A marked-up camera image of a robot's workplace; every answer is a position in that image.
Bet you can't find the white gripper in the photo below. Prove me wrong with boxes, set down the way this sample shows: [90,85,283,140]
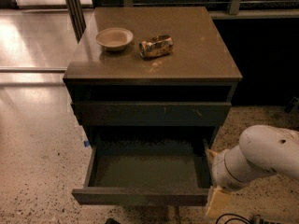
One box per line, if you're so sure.
[205,146,275,219]

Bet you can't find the grey drawer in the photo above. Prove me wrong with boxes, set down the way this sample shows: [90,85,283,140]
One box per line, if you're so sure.
[72,102,231,126]
[72,139,212,206]

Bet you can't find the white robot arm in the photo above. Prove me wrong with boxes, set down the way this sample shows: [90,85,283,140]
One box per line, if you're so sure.
[206,125,299,218]

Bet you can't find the dark grey drawer cabinet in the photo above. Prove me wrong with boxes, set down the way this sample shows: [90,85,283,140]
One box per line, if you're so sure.
[64,7,242,142]

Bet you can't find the grey power strip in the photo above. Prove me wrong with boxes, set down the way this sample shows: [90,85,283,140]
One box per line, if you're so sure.
[250,215,281,224]

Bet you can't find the black object on floor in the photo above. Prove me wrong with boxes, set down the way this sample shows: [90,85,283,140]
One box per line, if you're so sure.
[105,218,120,224]

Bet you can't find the blue tape piece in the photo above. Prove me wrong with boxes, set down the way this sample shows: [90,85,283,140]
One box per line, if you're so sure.
[83,140,91,147]

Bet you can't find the crushed gold soda can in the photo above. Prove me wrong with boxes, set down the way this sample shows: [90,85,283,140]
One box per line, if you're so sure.
[139,35,174,59]

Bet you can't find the beige paper bowl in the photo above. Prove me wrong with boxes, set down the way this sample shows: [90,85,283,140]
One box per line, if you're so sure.
[95,27,134,51]

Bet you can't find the black cable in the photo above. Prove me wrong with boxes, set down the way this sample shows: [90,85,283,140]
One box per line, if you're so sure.
[215,213,254,224]

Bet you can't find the dark pillar post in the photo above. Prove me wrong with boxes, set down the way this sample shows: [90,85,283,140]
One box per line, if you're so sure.
[65,0,86,42]

